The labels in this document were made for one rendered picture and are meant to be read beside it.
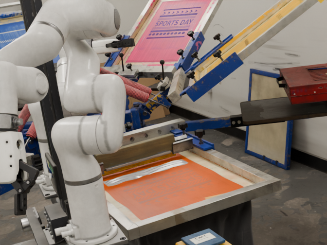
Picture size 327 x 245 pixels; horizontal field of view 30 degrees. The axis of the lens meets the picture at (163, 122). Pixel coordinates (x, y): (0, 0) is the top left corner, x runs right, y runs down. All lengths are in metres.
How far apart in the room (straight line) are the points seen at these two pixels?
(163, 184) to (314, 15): 2.56
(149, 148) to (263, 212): 1.87
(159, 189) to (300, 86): 1.01
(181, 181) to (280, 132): 2.76
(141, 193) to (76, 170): 0.83
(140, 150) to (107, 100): 1.11
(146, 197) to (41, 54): 1.01
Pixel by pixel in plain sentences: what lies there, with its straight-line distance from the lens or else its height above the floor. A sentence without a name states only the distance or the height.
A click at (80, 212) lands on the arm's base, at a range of 1.53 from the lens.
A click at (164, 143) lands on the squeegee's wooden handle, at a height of 1.03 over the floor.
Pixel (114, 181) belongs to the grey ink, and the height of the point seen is 0.96.
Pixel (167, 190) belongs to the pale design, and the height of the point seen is 0.95.
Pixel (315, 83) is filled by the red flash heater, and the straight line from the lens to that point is 3.02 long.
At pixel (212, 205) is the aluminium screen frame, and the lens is 2.05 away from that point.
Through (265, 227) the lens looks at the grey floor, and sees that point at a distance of 4.10.
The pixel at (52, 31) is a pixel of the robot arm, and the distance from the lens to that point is 1.37.
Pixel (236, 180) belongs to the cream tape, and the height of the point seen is 0.95.
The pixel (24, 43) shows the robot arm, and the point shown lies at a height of 1.66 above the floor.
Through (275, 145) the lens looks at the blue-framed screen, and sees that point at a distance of 5.11.
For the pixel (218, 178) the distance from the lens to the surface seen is 2.34.
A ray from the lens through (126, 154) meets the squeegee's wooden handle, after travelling 2.53.
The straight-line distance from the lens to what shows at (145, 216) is 2.10.
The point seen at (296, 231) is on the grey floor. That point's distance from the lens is 4.02.
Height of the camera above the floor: 1.80
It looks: 15 degrees down
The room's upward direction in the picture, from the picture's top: 8 degrees counter-clockwise
